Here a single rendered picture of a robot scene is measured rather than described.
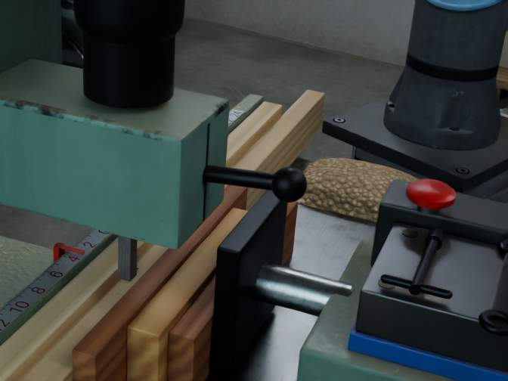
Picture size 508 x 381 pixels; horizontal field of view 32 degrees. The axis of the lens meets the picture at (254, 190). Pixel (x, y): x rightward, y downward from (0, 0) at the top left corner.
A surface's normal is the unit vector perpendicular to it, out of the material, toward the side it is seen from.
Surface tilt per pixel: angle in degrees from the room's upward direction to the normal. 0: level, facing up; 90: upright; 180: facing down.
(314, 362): 90
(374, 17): 90
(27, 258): 0
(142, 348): 90
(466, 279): 0
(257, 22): 90
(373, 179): 17
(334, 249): 0
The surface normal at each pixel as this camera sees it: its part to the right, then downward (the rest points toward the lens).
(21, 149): -0.35, 0.40
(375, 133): 0.07, -0.89
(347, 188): -0.16, -0.50
